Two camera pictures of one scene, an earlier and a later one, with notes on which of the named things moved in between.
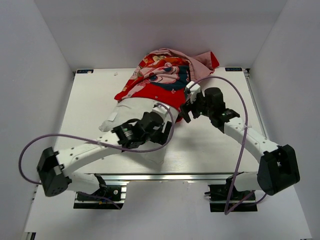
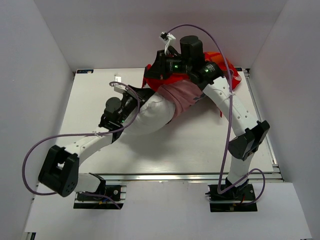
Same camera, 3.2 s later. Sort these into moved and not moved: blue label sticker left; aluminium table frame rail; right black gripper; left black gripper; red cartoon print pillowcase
Moved: right black gripper; left black gripper; red cartoon print pillowcase
Not moved: blue label sticker left; aluminium table frame rail
